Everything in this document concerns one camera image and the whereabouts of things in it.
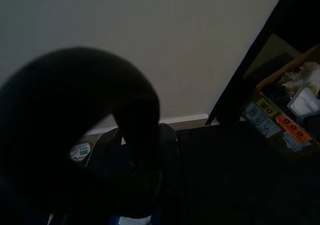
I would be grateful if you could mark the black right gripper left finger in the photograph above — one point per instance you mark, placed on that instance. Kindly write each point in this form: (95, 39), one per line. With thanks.
(62, 85)

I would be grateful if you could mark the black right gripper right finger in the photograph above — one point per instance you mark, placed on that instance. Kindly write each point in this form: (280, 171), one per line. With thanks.
(171, 175)

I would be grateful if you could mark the black floor mat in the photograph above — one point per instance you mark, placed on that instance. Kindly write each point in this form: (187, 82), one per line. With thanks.
(237, 185)

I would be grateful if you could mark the small white labelled box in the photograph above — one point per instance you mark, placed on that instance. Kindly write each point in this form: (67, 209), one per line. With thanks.
(80, 151)

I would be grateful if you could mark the cardboard trash box with labels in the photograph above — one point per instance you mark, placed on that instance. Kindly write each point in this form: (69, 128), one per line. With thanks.
(275, 125)

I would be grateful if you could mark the white crumpled trash paper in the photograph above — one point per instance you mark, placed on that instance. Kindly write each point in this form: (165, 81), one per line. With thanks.
(305, 100)

